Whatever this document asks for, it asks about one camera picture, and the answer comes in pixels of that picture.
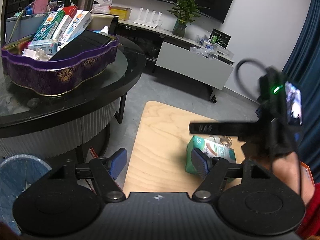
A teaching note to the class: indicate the potted green plant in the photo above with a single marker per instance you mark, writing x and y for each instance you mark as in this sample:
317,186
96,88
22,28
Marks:
185,11

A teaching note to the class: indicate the white router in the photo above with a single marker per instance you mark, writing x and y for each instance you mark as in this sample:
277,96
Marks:
148,18

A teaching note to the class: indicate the orange white tray box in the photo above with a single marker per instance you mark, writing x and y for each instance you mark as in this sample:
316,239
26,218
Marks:
306,169

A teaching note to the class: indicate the white plastic bag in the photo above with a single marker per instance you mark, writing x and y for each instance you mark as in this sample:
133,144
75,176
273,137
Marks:
102,6

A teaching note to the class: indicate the black green display box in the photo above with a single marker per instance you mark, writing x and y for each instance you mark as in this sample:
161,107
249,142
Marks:
220,38

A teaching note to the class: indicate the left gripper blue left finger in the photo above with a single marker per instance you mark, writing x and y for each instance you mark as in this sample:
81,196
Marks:
105,171

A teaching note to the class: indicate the blue mesh trash bin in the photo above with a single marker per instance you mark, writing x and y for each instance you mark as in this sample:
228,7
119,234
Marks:
18,173

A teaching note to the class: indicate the person right hand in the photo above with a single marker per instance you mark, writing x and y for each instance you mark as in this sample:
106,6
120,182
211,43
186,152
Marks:
289,171

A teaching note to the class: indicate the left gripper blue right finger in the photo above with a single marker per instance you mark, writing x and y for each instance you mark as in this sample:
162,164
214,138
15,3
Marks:
212,172

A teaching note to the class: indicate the blue curtain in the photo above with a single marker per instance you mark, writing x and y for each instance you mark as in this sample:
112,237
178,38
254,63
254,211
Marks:
303,68

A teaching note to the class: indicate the steel thermos cup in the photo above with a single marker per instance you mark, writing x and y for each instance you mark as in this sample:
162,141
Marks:
85,4

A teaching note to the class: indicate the green white carton box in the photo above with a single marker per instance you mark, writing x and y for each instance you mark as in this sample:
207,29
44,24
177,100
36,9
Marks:
213,146

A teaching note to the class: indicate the yellow box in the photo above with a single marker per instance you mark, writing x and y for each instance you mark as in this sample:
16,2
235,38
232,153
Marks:
122,12

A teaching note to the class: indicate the white tv cabinet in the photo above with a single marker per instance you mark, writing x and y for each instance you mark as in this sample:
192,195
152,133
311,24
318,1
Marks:
181,55

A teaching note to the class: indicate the purple storage basket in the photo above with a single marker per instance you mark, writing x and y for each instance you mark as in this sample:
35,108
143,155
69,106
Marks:
86,56

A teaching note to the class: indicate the black round coffee table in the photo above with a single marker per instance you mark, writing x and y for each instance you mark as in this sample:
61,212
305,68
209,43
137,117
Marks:
47,126

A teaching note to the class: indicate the wooden table board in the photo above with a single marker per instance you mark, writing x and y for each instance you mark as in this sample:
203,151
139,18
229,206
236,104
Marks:
157,162

